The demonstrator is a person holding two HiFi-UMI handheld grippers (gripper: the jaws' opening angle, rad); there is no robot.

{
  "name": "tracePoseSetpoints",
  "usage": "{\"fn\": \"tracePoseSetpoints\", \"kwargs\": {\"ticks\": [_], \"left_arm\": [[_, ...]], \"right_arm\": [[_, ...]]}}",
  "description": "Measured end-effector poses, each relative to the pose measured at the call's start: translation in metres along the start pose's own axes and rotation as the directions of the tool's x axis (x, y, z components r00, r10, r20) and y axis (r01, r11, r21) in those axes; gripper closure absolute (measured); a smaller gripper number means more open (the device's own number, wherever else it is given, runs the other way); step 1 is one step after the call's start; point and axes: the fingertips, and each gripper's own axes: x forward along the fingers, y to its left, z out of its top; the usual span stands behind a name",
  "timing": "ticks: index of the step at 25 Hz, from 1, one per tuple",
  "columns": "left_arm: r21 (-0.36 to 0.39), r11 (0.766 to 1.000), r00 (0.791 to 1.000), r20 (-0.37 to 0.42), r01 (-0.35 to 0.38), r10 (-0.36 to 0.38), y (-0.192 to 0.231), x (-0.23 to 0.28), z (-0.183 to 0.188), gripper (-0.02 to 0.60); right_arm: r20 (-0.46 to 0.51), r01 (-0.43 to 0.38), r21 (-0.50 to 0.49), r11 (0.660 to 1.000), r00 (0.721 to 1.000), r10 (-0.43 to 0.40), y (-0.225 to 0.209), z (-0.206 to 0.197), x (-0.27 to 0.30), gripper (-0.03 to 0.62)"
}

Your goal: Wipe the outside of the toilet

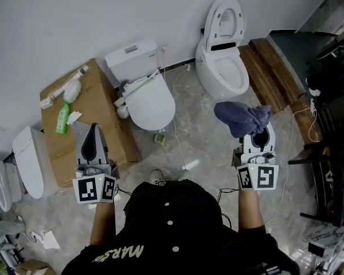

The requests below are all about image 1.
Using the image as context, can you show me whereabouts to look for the white tankless smart toilet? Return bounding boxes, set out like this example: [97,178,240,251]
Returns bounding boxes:
[195,0,251,101]

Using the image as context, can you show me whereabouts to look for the crumpled white tissue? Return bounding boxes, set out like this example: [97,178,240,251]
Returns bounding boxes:
[66,111,83,126]

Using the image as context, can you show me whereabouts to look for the green cleaner bottle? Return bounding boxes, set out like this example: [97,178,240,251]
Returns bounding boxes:
[55,101,71,135]

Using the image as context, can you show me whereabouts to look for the person's shoe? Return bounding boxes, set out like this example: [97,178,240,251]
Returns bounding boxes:
[149,169,165,187]
[177,168,191,182]

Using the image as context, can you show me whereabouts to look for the white brush holder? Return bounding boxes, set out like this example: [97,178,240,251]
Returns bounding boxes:
[114,96,130,119]

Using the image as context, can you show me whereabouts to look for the white fluffy duster head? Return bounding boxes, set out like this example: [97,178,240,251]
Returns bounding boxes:
[63,78,83,103]

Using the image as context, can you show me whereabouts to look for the white toilet with tank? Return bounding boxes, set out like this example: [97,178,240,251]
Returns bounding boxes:
[104,38,177,132]

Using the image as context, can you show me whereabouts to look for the white toilet brush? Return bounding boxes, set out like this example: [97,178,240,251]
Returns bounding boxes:
[118,69,162,97]

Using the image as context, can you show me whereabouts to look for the person's left forearm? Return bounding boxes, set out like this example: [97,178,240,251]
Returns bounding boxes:
[89,201,117,248]

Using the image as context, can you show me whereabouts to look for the thin white power cable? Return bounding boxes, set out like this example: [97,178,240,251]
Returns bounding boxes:
[263,107,319,225]

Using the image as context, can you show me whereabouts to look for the black metal frame table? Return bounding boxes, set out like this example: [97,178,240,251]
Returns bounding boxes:
[287,135,344,228]

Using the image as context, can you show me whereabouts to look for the large brown cardboard box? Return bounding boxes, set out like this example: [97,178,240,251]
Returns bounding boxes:
[40,57,142,189]

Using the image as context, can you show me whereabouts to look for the person's right shoe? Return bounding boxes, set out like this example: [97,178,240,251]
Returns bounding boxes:
[177,168,191,182]

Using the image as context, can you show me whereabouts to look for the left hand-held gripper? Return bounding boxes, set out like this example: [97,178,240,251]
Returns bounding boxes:
[72,123,121,205]

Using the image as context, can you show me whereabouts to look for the white paper sheet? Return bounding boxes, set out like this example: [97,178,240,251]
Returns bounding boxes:
[41,230,61,251]

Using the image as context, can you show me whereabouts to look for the dark grey raised platform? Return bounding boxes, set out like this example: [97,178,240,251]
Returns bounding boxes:
[267,29,344,103]

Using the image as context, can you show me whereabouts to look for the person's right forearm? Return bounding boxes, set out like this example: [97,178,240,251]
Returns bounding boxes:
[237,188,267,231]

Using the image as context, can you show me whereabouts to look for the white floor cable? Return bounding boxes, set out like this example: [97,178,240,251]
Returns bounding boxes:
[171,63,193,172]

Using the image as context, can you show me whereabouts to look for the wooden step platform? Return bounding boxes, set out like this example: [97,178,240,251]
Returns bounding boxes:
[239,38,324,145]

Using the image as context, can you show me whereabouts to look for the grey plastic bag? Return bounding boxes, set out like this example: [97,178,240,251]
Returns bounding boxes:
[0,220,26,245]

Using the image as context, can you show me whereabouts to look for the small white carton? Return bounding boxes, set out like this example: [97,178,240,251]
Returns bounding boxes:
[40,96,55,110]

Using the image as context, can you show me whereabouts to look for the pink long-handled brush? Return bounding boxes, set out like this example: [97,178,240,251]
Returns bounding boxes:
[49,64,90,100]

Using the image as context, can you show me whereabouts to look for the person's black shirt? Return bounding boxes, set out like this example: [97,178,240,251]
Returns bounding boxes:
[61,180,302,275]

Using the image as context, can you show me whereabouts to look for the small green container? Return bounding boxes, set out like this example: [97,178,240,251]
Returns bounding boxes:
[154,132,167,147]

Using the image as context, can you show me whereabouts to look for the small brown cardboard box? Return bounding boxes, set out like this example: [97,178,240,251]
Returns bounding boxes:
[15,258,57,275]

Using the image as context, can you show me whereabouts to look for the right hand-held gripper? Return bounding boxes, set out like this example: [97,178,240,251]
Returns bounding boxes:
[232,121,280,191]

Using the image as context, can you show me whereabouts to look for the blue cleaning cloth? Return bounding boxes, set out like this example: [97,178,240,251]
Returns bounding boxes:
[213,101,273,139]

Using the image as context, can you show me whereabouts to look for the white slim oblong toilet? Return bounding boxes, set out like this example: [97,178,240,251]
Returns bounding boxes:
[11,125,58,199]

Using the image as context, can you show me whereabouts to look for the person's left shoe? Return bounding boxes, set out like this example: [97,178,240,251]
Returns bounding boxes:
[149,169,165,187]

